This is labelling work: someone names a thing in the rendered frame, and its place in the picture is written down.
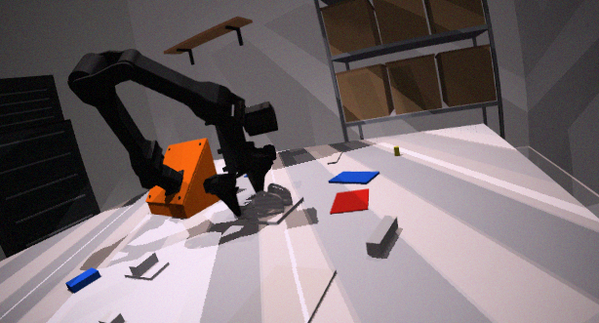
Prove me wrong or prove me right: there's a blue rectangular block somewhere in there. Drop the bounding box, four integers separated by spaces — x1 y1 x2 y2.
65 268 100 294

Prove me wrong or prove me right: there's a blue flat plate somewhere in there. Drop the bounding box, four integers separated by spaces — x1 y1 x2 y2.
329 172 379 184

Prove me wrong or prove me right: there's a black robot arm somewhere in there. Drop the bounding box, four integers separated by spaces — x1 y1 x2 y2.
67 49 278 196

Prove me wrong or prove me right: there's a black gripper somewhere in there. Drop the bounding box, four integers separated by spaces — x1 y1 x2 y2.
203 138 270 217

